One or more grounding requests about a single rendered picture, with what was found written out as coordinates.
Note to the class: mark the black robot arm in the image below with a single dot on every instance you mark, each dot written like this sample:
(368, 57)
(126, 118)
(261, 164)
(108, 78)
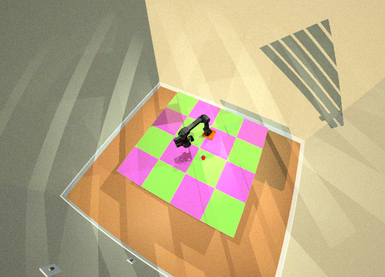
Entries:
(184, 132)

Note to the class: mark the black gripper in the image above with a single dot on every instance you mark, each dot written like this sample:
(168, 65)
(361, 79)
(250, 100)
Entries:
(190, 139)

